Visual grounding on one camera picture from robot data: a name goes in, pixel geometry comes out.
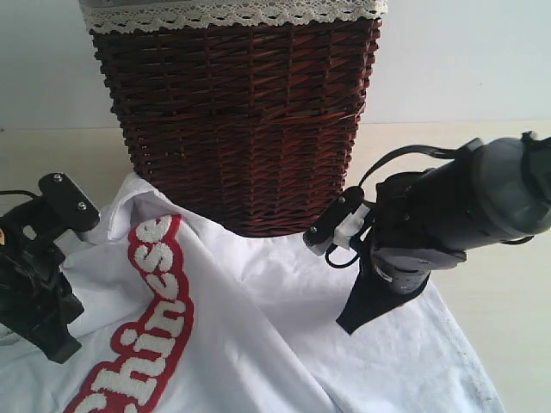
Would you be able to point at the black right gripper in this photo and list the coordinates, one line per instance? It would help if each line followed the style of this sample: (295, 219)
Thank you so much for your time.
(401, 255)

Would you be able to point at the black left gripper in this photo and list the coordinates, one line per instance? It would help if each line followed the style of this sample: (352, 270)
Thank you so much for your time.
(37, 301)

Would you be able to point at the white t-shirt red lettering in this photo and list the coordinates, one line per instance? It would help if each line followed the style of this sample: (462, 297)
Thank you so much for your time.
(181, 315)

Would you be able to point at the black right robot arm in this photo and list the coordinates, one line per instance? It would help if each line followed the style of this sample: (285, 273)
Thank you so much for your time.
(486, 194)

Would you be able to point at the brown wicker basket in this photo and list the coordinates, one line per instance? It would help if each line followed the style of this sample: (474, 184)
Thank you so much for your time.
(251, 127)

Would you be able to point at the cream lace basket liner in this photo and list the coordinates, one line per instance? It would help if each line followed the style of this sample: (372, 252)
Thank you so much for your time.
(125, 17)

